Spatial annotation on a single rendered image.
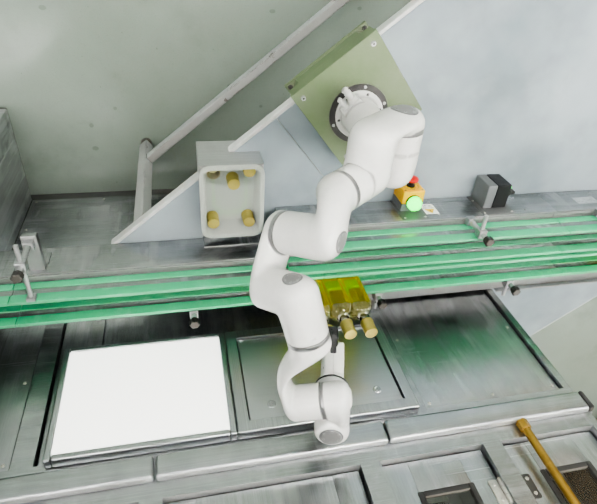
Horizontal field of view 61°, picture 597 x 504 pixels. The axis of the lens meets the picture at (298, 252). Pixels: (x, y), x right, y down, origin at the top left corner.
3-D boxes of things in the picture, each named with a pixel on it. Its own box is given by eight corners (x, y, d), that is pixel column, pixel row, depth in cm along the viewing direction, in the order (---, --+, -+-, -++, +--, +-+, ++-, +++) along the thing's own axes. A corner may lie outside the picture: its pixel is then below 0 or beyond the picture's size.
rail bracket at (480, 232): (461, 222, 155) (482, 247, 145) (467, 201, 151) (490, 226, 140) (472, 221, 156) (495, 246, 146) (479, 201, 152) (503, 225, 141)
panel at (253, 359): (66, 355, 139) (44, 469, 113) (64, 348, 137) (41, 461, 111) (374, 322, 158) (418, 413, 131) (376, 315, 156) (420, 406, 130)
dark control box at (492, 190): (469, 195, 166) (482, 208, 159) (476, 173, 161) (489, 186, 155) (492, 194, 168) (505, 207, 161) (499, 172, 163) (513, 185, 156)
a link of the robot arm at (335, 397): (302, 406, 100) (350, 400, 98) (304, 365, 108) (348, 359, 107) (317, 450, 108) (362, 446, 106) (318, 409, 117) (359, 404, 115)
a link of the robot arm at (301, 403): (329, 317, 99) (348, 396, 109) (266, 326, 102) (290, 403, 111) (328, 345, 92) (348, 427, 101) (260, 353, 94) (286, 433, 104)
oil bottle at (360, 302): (332, 276, 156) (352, 324, 140) (333, 261, 153) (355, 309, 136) (349, 274, 157) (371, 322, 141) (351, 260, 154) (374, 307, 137)
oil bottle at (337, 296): (314, 277, 155) (332, 325, 138) (315, 262, 152) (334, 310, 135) (331, 275, 156) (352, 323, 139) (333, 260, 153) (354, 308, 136)
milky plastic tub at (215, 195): (200, 222, 150) (202, 239, 143) (196, 153, 137) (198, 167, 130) (258, 219, 153) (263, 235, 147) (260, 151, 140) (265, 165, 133)
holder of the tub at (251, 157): (201, 236, 153) (203, 251, 147) (197, 153, 137) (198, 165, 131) (257, 233, 157) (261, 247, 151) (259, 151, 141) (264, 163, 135)
